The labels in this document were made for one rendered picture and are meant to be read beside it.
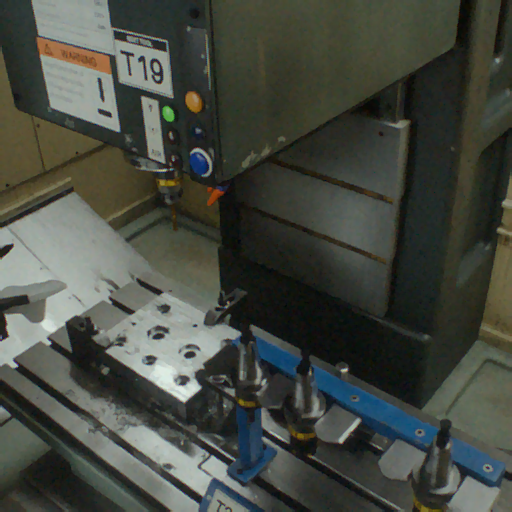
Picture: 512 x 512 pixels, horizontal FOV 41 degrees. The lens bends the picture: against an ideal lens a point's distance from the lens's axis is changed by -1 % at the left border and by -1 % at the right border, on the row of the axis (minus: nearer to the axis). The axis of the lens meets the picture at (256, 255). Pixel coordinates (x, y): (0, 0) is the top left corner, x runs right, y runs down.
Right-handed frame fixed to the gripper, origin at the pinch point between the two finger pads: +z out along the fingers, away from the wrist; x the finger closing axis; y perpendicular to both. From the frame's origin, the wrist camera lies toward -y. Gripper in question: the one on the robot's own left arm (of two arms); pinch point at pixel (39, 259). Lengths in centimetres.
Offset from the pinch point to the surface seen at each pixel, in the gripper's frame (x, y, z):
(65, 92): -5.4, -20.0, 12.3
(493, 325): 21, 76, 118
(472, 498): 60, 23, 23
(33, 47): -11.3, -25.5, 11.9
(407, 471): 51, 23, 21
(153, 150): 12.1, -15.8, 13.8
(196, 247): -87, 87, 98
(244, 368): 22.3, 20.0, 18.2
